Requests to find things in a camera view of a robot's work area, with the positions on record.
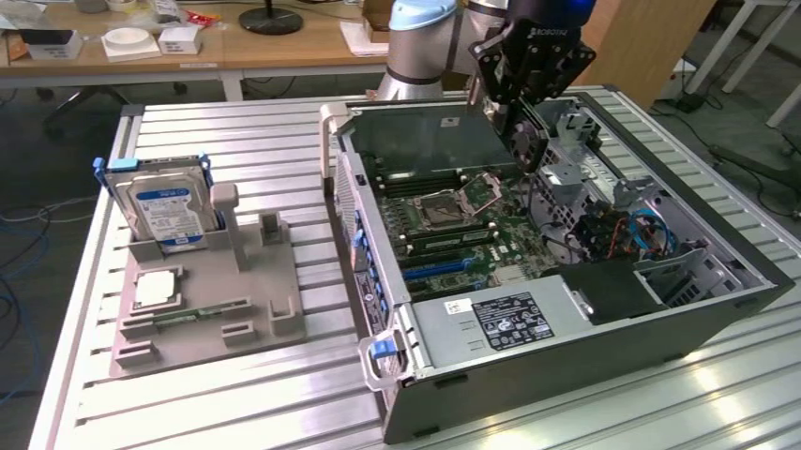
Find white table frame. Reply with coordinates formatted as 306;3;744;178
684;0;801;128

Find blue wire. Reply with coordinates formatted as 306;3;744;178
627;207;682;258

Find white paper stack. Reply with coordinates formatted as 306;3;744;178
339;20;393;58

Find blue expansion slot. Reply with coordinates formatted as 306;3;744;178
399;255;478;282

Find small white labelled box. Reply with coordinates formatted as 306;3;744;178
156;25;204;55

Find low metal disk bay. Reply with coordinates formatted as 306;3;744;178
630;242;772;311

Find CPU socket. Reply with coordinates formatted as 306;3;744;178
414;190;470;232

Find red packet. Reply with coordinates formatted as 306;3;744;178
186;12;226;30

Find hard disk in blue caddy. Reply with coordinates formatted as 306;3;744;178
91;153;212;257

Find open black PC case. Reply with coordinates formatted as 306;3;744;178
318;91;797;445

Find labelled RAM stick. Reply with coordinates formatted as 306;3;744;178
409;228;494;255

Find small silver chipset heatsink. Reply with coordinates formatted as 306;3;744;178
491;265;534;286

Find blue floor cable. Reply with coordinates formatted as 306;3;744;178
0;217;56;405

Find silver CPU chip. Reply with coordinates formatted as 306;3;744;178
132;271;178;307

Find bare green RAM stick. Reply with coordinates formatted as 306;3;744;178
150;302;244;328

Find black power brick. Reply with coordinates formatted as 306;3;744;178
673;93;709;115

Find tall metal disk bay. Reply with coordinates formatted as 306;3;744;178
530;98;629;227

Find grey plastic parts rack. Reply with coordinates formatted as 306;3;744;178
109;182;310;379

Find white box with black top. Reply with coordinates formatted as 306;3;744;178
16;28;85;62

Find wooden desk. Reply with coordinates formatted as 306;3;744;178
0;0;565;91

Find black stand base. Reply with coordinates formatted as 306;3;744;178
706;142;801;178

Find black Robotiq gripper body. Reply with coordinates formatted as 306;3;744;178
503;0;593;100

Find dark chair base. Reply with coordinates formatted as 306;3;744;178
35;86;134;140

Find brown cardboard box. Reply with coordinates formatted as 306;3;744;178
362;0;403;32

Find wooden cabinet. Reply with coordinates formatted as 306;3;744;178
542;0;718;111

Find black round lamp base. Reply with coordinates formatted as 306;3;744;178
238;6;306;36

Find metal socket cover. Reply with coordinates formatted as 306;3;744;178
458;170;510;213

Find grey power supply unit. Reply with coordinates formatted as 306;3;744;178
407;275;594;372

